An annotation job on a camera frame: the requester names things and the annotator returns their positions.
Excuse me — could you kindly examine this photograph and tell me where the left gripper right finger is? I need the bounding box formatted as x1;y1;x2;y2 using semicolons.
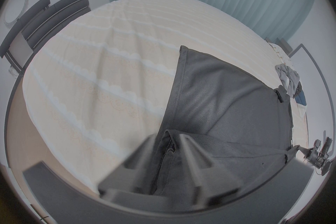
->
180;134;240;203

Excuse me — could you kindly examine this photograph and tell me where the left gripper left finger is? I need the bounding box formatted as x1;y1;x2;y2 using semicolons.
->
98;135;159;197

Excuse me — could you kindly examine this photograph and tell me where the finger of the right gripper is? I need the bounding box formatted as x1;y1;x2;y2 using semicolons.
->
295;146;316;159

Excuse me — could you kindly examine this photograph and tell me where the black T-shirt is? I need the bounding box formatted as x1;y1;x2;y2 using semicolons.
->
150;45;301;197

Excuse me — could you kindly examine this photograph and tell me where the bed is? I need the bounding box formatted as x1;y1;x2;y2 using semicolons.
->
22;0;332;192

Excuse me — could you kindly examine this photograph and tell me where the black shiny garment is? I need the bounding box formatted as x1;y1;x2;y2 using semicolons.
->
293;82;303;99

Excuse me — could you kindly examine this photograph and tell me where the grey garment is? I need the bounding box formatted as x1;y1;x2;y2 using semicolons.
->
275;63;300;96

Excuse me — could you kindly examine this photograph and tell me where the white printed pillow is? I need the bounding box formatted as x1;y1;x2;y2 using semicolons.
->
268;43;293;66

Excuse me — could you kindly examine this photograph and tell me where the black chest of drawers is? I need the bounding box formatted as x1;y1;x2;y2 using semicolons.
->
21;0;91;49

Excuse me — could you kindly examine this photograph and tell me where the black dressing table with mirror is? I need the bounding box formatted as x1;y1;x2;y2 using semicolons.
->
0;0;50;76

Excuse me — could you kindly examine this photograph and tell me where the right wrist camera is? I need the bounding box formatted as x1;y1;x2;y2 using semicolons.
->
314;137;332;155

